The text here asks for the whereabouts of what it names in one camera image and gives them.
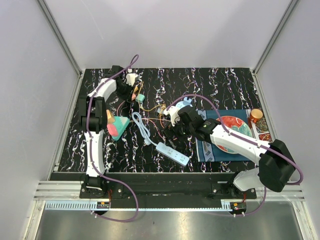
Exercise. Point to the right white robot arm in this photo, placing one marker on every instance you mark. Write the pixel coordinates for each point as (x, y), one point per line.
(275, 165)

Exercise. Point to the teal triangular power strip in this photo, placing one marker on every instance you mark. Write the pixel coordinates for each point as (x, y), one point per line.
(121, 124)

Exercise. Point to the pink square plug adapter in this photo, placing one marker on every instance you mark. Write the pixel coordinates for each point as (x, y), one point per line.
(112, 129)

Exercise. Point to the colourful patterned coaster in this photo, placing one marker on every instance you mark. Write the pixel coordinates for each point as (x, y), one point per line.
(260, 130)

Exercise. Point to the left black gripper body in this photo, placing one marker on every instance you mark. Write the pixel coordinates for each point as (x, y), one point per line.
(125, 91)

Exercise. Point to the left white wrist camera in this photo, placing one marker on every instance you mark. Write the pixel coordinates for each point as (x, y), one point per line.
(130, 79)

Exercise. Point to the red floral ceramic plate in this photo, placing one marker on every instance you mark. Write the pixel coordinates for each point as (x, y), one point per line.
(237, 125)

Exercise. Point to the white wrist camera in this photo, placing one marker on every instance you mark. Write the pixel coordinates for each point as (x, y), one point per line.
(172, 112)
(130, 79)

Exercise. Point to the salmon small charger plug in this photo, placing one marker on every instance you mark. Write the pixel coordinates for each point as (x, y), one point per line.
(133, 97)

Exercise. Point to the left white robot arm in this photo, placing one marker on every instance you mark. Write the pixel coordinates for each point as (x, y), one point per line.
(93, 121)

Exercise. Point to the teal small charger plug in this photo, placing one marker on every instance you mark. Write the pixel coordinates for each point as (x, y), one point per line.
(140, 98)

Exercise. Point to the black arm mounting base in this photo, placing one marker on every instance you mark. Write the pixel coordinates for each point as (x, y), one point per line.
(164, 190)

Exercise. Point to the dark blue patterned placemat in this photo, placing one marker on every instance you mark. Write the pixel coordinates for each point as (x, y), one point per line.
(220, 153)

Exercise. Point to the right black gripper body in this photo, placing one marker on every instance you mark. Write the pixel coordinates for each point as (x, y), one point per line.
(183, 131)

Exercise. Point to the light blue charger plug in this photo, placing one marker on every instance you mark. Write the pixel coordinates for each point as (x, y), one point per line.
(187, 101)

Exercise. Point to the light blue long power strip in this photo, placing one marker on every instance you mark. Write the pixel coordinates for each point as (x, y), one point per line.
(172, 154)

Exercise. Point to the copper metal cup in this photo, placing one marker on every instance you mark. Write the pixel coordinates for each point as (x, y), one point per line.
(255, 115)

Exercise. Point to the round light blue power socket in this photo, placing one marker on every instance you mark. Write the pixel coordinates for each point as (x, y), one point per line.
(180, 104)

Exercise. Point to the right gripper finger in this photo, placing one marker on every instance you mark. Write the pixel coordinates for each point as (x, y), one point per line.
(169, 131)
(175, 142)

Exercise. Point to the silver metal fork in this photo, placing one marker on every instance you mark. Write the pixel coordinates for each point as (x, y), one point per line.
(206, 147)

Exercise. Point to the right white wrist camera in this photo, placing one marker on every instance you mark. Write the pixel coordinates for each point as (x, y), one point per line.
(172, 112)

